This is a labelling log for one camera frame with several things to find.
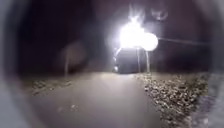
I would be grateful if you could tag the grey paved path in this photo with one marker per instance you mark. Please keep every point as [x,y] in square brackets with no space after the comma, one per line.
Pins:
[100,100]

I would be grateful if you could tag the leaf-strewn ground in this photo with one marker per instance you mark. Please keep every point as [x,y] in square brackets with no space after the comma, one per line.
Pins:
[173,93]
[43,85]

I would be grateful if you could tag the bright street lamp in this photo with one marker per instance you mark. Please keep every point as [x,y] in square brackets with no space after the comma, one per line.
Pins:
[135,36]

